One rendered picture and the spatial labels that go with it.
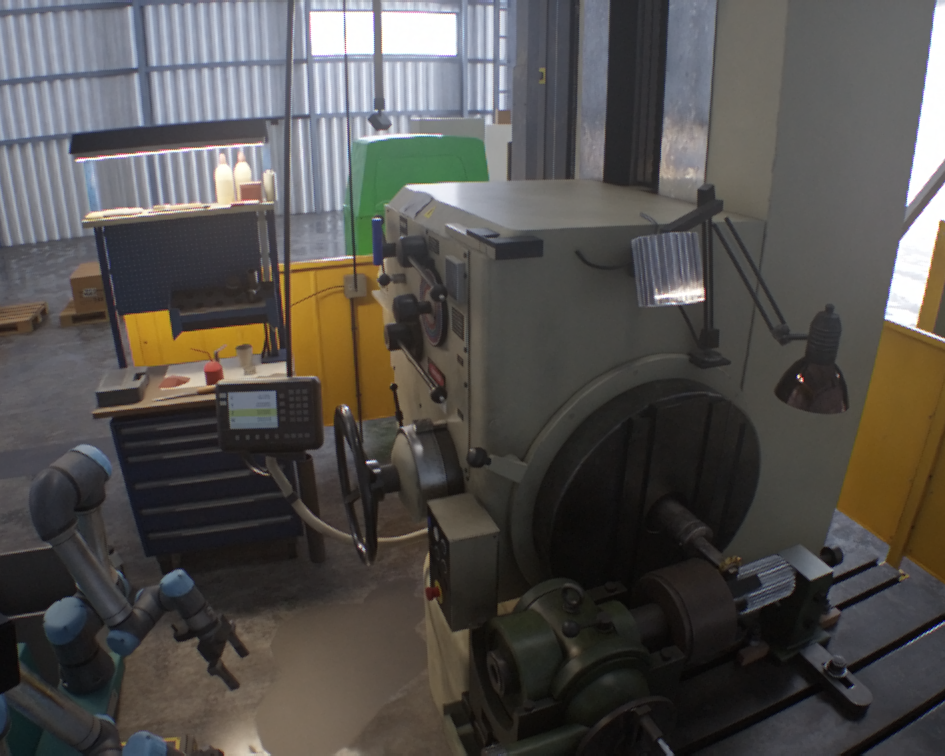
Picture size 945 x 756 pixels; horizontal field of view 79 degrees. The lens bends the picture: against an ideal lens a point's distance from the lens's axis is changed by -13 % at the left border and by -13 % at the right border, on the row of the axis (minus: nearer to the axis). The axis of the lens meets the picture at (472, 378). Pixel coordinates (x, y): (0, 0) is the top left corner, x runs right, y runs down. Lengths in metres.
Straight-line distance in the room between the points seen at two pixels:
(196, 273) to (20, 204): 11.95
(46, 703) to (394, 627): 1.85
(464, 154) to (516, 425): 4.31
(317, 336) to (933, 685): 3.50
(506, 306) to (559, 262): 0.13
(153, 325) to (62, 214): 10.94
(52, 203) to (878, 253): 14.35
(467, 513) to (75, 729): 0.89
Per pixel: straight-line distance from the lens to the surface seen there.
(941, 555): 3.57
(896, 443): 3.55
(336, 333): 4.09
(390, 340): 1.62
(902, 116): 1.83
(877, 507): 3.72
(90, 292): 7.94
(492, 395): 1.24
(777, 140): 1.50
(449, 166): 5.38
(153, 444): 3.03
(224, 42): 14.38
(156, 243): 3.26
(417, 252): 1.47
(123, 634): 1.75
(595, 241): 1.24
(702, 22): 1.70
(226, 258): 3.24
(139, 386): 3.00
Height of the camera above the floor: 2.09
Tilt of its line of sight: 23 degrees down
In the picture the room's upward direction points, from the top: straight up
